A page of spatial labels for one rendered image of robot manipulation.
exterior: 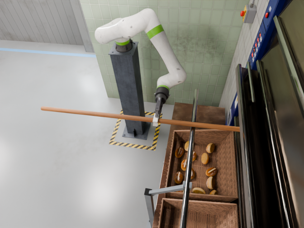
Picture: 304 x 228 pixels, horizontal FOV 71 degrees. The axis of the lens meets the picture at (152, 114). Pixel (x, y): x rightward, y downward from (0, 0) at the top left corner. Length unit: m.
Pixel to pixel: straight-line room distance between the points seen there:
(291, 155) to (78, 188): 2.11
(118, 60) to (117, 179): 1.29
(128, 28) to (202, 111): 1.21
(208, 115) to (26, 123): 2.43
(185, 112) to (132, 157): 0.85
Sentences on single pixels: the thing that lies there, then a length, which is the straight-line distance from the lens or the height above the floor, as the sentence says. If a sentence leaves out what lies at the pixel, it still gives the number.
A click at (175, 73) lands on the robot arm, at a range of 1.46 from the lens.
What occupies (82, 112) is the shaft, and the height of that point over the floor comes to 1.20.
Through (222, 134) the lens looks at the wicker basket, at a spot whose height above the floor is 0.77.
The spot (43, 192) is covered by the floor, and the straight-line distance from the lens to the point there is 2.71.
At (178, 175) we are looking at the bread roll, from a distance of 1.75.
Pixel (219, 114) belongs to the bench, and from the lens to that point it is 2.24.
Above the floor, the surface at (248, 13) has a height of 1.48.
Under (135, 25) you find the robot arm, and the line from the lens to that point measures 1.41.
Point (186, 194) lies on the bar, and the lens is 1.14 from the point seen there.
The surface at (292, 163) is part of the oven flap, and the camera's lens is 0.95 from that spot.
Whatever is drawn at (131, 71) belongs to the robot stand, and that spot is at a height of 1.02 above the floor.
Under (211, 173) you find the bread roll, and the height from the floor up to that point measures 0.64.
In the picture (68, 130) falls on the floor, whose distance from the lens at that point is 3.03.
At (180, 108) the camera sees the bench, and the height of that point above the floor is 0.58.
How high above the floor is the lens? 2.24
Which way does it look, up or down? 50 degrees down
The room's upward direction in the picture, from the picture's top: 4 degrees counter-clockwise
